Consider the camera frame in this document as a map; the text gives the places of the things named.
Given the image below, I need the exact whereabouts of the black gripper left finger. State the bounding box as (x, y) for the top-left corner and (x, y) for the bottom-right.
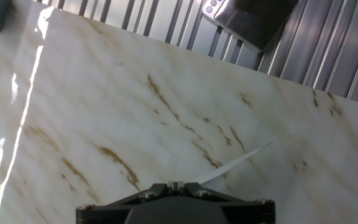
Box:
(75, 180), (177, 224)

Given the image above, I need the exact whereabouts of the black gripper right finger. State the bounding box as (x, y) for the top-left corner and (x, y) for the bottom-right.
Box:
(175, 180), (276, 224)

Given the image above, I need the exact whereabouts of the white paper sheet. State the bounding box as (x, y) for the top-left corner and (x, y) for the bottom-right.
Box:
(197, 141), (275, 185)

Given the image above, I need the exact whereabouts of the marble pattern board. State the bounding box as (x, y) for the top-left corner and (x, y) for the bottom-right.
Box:
(0, 0), (358, 224)

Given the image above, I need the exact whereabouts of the silver digital scale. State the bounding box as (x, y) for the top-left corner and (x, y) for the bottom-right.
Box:
(201, 0), (300, 52)

